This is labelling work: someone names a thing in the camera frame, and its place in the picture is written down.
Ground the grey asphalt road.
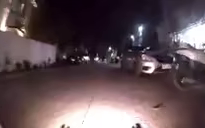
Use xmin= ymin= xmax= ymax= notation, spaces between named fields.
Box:
xmin=0 ymin=62 xmax=205 ymax=128

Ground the white car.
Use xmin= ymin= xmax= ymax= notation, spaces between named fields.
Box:
xmin=121 ymin=46 xmax=175 ymax=77

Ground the scooter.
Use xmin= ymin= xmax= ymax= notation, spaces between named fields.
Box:
xmin=171 ymin=43 xmax=205 ymax=96

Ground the building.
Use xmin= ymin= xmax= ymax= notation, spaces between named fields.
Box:
xmin=0 ymin=0 xmax=41 ymax=38

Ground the white wall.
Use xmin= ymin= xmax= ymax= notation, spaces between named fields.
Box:
xmin=0 ymin=30 xmax=58 ymax=74

